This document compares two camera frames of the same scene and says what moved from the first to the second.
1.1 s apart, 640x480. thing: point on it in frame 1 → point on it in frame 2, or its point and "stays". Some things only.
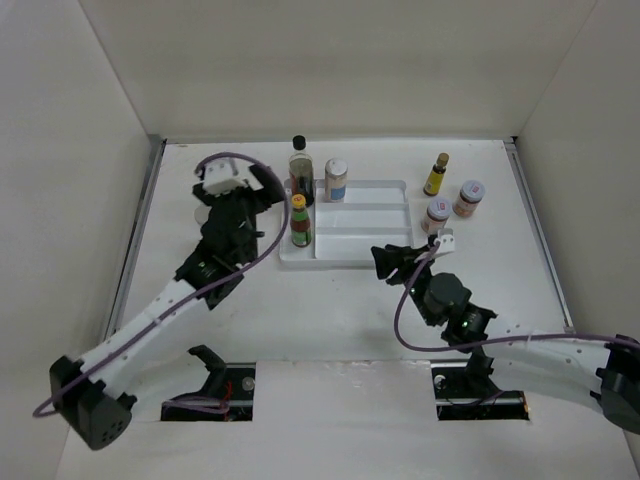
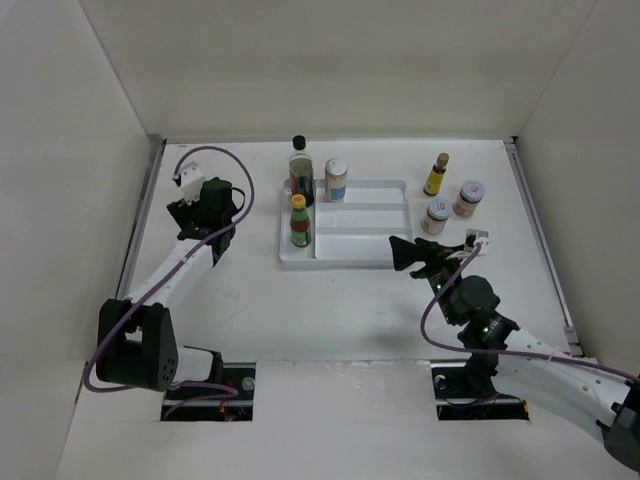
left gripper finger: x=273 y=190 → x=244 y=197
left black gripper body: x=245 y=196 → x=186 y=213
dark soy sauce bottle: x=301 y=170 stays
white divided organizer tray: x=373 y=213 stays
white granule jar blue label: x=335 y=179 stays
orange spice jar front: x=438 y=212 stays
